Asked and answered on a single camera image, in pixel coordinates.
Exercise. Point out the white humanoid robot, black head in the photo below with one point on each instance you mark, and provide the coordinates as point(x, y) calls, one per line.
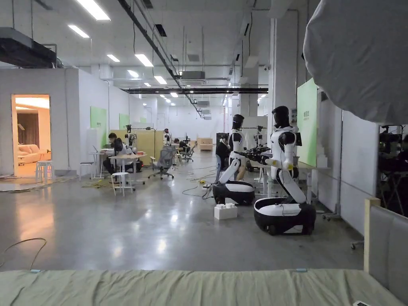
point(282, 143)
point(236, 140)

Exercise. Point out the wooden crate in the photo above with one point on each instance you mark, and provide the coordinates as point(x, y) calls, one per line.
point(204, 144)

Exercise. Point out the small white flat device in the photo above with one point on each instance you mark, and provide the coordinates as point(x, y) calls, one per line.
point(361, 303)

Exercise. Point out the large grey softbox lamp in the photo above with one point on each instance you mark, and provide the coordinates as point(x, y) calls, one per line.
point(357, 54)

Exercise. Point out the white foam block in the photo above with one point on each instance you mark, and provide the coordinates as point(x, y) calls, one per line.
point(225, 212)

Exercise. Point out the white desk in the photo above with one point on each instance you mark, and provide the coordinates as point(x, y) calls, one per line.
point(310, 166)

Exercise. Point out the beige sofa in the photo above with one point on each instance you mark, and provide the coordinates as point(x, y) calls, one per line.
point(30, 151)

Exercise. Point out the bed with pale green sheet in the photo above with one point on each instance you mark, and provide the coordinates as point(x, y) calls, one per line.
point(159, 288)

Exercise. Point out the grey padded headboard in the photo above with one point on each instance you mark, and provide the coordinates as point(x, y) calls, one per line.
point(387, 245)

